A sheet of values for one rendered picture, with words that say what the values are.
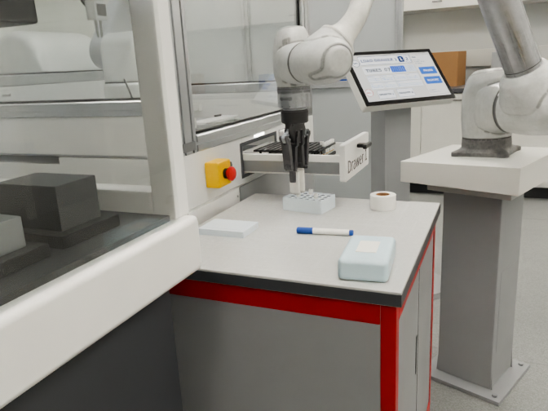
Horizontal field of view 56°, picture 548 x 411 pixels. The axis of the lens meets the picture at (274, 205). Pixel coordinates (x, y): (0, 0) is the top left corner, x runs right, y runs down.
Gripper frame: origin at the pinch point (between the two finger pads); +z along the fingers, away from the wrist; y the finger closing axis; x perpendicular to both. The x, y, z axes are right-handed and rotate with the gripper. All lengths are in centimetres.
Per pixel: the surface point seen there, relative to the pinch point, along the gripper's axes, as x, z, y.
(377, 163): -25, 18, -119
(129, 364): 8, 17, 71
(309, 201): 5.6, 4.4, 3.1
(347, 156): 8.8, -5.2, -14.5
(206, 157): -20.2, -8.1, 14.4
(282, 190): -29.6, 13.8, -37.3
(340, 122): -76, 6, -180
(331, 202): 9.2, 6.0, -3.0
